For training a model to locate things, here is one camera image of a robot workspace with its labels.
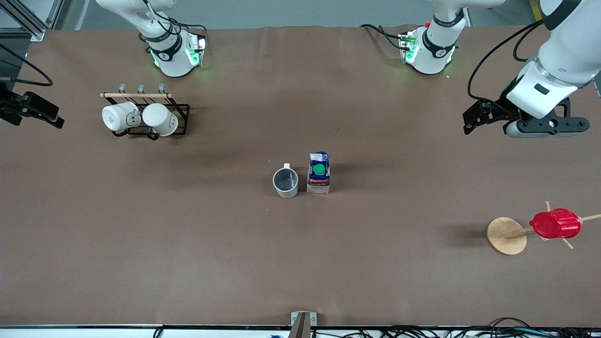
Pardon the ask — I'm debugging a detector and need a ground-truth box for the blue milk carton green cap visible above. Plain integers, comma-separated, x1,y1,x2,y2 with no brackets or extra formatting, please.
307,151,331,194

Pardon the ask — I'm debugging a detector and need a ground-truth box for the white mug grey inside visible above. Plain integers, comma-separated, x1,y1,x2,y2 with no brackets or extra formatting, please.
272,163,299,199

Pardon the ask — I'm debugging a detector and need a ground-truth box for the red ribbed plastic cup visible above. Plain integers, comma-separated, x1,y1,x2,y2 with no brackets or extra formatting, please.
530,208,582,239

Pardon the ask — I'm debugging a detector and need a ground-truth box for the white mug with face print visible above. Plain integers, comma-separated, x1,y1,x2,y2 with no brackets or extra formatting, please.
102,101,141,133

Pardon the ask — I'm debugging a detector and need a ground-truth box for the wooden mug tree stand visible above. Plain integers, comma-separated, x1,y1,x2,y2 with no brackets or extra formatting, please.
486,201,601,256

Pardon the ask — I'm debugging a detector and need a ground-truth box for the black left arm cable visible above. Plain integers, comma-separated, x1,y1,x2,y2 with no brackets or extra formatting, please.
468,19,547,101

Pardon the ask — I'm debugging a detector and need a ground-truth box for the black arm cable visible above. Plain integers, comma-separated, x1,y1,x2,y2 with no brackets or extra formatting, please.
468,19,547,101
141,0,207,38

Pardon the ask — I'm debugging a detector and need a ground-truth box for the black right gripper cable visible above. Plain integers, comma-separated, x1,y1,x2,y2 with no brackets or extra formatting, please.
0,44,54,88

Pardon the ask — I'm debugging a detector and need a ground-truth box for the aluminium frame profile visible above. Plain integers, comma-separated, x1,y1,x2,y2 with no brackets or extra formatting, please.
0,0,64,39

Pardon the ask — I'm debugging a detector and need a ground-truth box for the black wire mug rack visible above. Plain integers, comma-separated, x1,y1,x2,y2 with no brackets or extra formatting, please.
100,92,190,138

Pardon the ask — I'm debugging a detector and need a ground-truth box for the plain white mug black handle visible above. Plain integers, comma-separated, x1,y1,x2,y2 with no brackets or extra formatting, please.
142,103,179,140

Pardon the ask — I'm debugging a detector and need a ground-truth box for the black left base cable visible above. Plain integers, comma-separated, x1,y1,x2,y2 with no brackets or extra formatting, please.
361,23,404,50

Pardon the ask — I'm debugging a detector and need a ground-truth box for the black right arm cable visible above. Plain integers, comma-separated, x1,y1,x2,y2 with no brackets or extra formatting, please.
141,0,207,38

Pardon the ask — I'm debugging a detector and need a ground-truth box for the black cable bundle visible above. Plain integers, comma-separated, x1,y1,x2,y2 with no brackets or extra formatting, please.
376,318,601,338

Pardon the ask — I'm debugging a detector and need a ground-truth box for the brown camera post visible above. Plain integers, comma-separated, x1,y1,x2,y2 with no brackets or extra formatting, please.
287,312,311,338

